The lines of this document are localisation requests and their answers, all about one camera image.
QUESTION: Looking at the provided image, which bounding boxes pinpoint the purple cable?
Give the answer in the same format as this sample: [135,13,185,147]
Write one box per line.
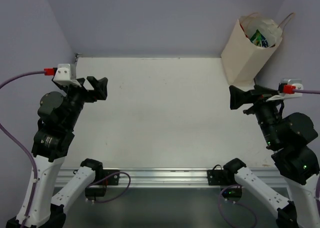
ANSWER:
[293,88,320,95]
[0,71,46,228]

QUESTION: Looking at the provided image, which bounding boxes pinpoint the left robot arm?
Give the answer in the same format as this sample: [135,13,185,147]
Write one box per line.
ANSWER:
[6,76,108,227]

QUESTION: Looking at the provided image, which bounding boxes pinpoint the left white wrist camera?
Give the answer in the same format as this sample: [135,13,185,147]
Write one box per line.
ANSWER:
[53,64,80,86]

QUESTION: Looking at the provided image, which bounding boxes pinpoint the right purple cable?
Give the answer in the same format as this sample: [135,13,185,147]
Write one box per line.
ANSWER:
[293,88,320,95]

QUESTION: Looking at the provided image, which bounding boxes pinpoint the left black base bracket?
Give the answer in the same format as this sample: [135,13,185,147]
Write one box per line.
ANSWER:
[84,169,120,200]

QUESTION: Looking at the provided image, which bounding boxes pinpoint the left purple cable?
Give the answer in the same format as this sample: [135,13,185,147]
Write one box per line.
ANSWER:
[0,71,46,228]

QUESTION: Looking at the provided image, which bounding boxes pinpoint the aluminium mounting rail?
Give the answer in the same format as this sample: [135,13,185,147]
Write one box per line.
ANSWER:
[54,166,291,188]

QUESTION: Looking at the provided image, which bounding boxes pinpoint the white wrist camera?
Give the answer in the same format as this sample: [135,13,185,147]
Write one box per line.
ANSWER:
[266,78,304,102]
[53,64,80,86]

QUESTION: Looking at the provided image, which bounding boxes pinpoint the right black base bracket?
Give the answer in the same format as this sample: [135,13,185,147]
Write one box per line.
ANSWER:
[206,164,243,201]

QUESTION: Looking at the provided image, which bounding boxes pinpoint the beige paper bag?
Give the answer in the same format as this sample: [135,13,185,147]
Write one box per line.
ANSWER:
[220,12,296,85]

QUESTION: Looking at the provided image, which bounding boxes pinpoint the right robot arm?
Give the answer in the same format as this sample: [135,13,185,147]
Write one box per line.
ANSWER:
[222,81,320,227]

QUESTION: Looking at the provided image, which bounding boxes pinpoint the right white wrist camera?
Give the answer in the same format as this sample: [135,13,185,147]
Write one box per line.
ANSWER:
[266,78,304,102]

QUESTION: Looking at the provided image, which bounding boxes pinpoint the black base bracket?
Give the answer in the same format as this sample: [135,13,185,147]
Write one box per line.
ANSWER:
[84,169,120,200]
[206,164,243,201]

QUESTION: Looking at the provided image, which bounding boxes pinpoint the green yellow candy bag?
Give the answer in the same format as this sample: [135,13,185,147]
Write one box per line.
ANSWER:
[249,30,269,48]

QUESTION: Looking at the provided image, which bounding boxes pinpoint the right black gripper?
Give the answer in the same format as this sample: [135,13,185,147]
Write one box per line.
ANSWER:
[230,83,286,147]

